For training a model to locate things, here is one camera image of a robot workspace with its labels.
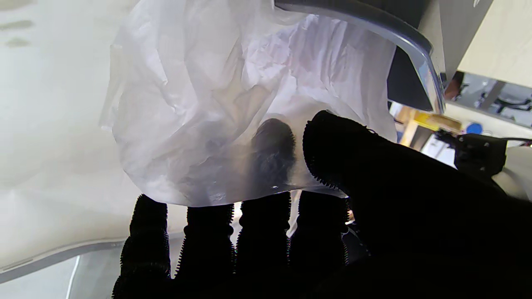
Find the blue round object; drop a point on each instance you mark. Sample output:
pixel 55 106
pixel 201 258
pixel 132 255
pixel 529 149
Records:
pixel 474 128

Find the grey plastic waste bin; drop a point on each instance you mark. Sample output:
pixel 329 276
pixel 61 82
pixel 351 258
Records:
pixel 407 37

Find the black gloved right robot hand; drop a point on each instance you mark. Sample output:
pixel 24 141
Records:
pixel 395 216

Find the yellow wooden frame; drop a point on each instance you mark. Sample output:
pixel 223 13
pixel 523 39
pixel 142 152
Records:
pixel 432 121

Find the white plastic garbage bag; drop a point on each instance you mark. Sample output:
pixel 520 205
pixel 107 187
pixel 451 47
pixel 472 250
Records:
pixel 199 91

